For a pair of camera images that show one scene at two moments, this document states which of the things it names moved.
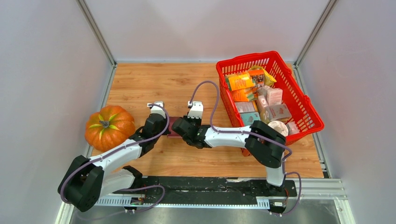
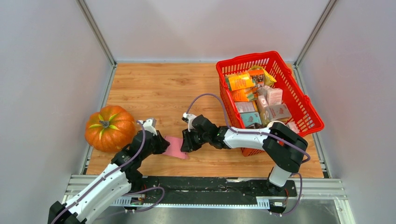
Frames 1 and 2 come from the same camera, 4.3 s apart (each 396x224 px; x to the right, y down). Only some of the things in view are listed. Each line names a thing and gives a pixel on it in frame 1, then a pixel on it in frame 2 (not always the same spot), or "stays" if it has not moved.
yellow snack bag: (269, 80) stays
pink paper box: (173, 135) to (174, 148)
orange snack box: (240, 81) stays
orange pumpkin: (110, 125) stays
